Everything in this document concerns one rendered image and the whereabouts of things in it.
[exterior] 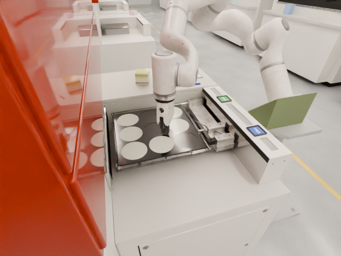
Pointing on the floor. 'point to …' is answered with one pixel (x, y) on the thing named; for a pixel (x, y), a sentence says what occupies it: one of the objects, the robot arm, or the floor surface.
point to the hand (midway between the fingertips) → (165, 129)
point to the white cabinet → (210, 234)
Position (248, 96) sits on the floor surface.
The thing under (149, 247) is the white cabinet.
